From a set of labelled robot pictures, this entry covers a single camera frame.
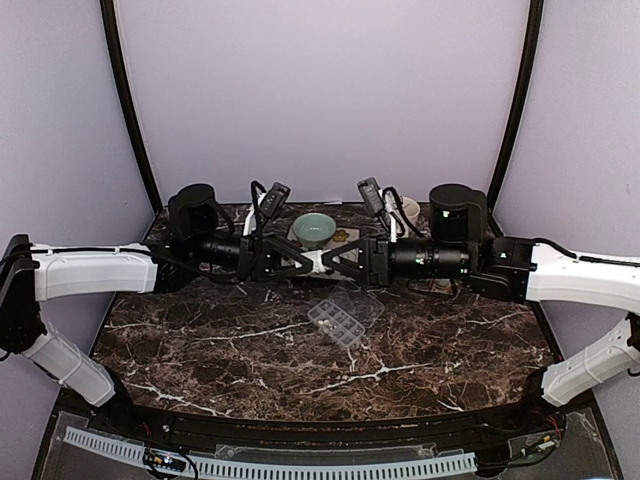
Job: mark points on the black frame post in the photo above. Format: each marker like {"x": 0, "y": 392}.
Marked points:
{"x": 126, "y": 101}
{"x": 520, "y": 93}

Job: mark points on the right black frame post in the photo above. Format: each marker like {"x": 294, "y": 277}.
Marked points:
{"x": 520, "y": 93}

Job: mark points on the left black frame post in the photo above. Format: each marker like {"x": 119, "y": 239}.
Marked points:
{"x": 126, "y": 101}

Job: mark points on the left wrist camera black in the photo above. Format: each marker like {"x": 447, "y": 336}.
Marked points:
{"x": 274, "y": 200}

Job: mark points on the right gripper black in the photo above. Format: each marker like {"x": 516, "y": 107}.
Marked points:
{"x": 370, "y": 261}

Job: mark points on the black front table rail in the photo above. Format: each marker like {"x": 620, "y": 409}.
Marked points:
{"x": 479, "y": 429}

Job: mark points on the beige ceramic mug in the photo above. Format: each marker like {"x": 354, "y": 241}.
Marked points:
{"x": 411, "y": 209}

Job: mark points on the square floral ceramic plate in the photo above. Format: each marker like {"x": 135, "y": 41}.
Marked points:
{"x": 340, "y": 237}

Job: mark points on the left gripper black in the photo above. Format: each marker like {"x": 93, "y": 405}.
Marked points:
{"x": 263, "y": 259}

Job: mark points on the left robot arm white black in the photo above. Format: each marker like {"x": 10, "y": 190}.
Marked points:
{"x": 200, "y": 233}

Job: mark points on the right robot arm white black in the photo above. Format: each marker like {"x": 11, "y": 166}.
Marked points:
{"x": 511, "y": 269}

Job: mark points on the clear plastic pill organizer box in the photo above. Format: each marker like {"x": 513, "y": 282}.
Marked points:
{"x": 351, "y": 311}

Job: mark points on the orange pill bottle grey cap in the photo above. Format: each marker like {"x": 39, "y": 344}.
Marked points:
{"x": 441, "y": 284}

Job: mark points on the green ceramic bowl on plate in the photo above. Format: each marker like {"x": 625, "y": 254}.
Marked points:
{"x": 314, "y": 230}

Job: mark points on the small white pill bottle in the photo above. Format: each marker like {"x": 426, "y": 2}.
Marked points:
{"x": 315, "y": 256}

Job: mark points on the white slotted cable duct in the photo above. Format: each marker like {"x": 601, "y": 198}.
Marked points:
{"x": 234, "y": 462}

